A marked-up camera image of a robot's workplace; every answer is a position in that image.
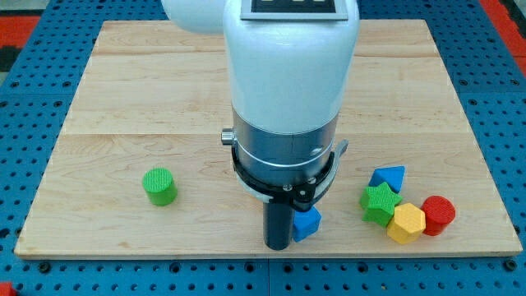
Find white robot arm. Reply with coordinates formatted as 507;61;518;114
161;0;360;186

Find blue triangle block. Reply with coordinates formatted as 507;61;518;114
368;165;406;193

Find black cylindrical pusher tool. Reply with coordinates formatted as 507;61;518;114
263;203;295;251

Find blue cube block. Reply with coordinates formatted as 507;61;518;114
293;206;322;243

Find green cylinder block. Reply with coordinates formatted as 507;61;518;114
142;168;178;206

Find green star block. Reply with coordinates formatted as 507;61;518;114
359;182;403;228

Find wooden board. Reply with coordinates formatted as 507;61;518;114
14;20;523;260

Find yellow hexagon block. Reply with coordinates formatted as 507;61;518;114
386;203;426;244

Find red cylinder block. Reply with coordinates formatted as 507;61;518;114
421;196;456;236

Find red object at corner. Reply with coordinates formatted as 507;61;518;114
0;282;17;296

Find black tool clamp bracket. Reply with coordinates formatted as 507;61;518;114
231;139;348;212

